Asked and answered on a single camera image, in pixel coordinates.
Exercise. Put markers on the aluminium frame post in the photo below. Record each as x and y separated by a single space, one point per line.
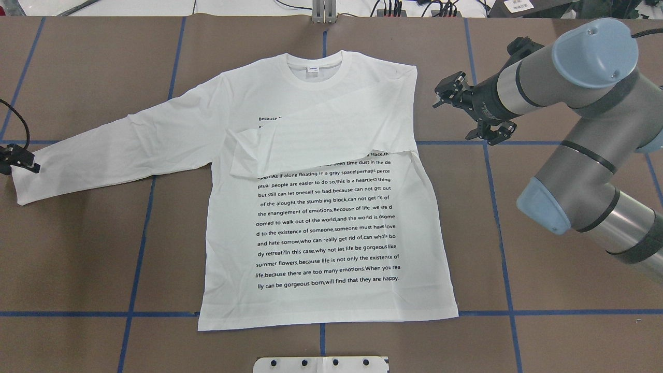
324 11

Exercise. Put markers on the black box with label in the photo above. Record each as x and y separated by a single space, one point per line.
529 9

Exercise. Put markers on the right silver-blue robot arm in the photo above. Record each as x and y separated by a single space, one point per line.
593 70

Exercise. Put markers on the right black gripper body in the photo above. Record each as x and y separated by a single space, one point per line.
484 103

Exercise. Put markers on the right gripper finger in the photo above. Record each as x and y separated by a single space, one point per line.
453 90
492 131

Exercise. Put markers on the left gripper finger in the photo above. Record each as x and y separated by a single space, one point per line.
17 156

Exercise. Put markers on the white camera pole base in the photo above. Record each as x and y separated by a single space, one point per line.
322 364

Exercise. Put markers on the white long-sleeve printed shirt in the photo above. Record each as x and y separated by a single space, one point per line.
320 209

